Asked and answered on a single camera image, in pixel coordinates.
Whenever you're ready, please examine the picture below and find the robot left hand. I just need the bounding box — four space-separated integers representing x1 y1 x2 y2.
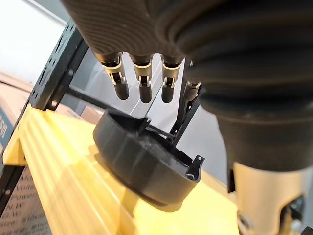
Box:
60 0 313 235

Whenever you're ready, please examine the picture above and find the black plastic housing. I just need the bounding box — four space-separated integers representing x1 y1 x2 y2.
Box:
92 108 205 206

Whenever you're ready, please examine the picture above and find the dark metal shelf upright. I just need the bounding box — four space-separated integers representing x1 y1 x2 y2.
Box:
169 56 204 145
30 21 89 113

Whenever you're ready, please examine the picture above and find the dark metal shelf crossbar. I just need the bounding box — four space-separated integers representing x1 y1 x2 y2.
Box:
65 87 175 141

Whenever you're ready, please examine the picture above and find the yellow shelf board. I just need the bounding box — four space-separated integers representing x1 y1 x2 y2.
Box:
1 104 243 235

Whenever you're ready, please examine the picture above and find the printed cardboard box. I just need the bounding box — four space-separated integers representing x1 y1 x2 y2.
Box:
0 73 53 235

